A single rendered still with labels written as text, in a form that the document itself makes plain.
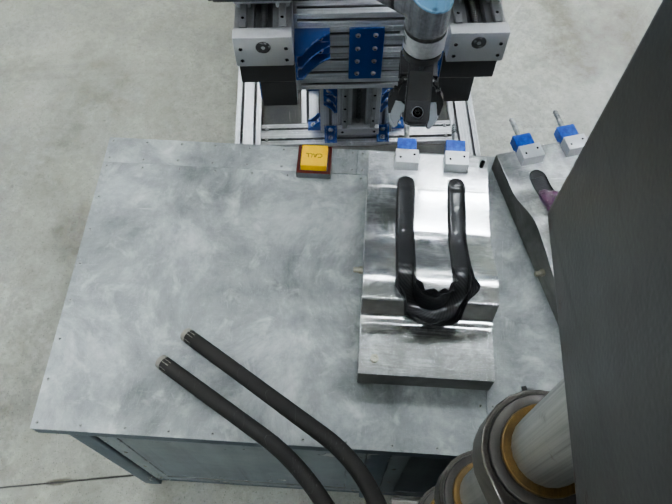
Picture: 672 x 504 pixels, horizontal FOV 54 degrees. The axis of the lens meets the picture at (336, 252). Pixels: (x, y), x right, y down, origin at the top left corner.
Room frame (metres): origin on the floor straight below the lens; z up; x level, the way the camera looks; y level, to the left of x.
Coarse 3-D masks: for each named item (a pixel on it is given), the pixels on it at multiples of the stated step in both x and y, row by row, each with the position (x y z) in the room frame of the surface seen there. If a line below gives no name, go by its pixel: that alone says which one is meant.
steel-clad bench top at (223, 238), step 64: (128, 192) 0.84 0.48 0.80; (192, 192) 0.84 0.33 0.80; (256, 192) 0.84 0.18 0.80; (320, 192) 0.84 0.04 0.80; (128, 256) 0.67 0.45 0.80; (192, 256) 0.67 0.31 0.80; (256, 256) 0.67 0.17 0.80; (320, 256) 0.67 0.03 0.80; (512, 256) 0.67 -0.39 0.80; (64, 320) 0.52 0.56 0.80; (128, 320) 0.52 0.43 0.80; (192, 320) 0.52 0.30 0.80; (256, 320) 0.52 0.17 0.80; (320, 320) 0.52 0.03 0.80; (512, 320) 0.52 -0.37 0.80; (64, 384) 0.38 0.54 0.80; (128, 384) 0.38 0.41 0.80; (320, 384) 0.38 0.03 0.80; (384, 384) 0.38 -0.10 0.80; (512, 384) 0.38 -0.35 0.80; (384, 448) 0.26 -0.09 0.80; (448, 448) 0.26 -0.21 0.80
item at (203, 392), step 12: (156, 360) 0.42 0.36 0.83; (168, 360) 0.42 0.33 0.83; (168, 372) 0.40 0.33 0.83; (180, 372) 0.40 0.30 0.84; (180, 384) 0.37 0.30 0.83; (192, 384) 0.37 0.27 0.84; (204, 384) 0.37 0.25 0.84; (204, 396) 0.35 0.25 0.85; (216, 396) 0.34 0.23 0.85; (216, 408) 0.32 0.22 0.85; (228, 408) 0.32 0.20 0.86; (228, 420) 0.30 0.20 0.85; (240, 420) 0.30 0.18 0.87; (252, 420) 0.30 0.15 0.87; (252, 432) 0.27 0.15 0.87
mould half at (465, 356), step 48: (384, 192) 0.78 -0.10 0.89; (432, 192) 0.78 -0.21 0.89; (480, 192) 0.78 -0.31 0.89; (384, 240) 0.66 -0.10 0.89; (432, 240) 0.66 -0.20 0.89; (480, 240) 0.66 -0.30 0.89; (384, 288) 0.53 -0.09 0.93; (480, 288) 0.53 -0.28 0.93; (384, 336) 0.46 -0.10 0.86; (432, 336) 0.46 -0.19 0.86; (480, 336) 0.46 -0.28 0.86; (432, 384) 0.38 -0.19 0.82; (480, 384) 0.37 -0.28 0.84
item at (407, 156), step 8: (408, 128) 0.95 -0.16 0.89; (408, 136) 0.92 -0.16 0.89; (400, 144) 0.89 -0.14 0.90; (408, 144) 0.89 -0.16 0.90; (416, 144) 0.89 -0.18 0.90; (400, 152) 0.86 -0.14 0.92; (408, 152) 0.86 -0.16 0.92; (416, 152) 0.86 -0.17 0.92; (400, 160) 0.84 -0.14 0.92; (408, 160) 0.84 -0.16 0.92; (416, 160) 0.84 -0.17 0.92; (400, 168) 0.84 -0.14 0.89; (408, 168) 0.84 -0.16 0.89; (416, 168) 0.84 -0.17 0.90
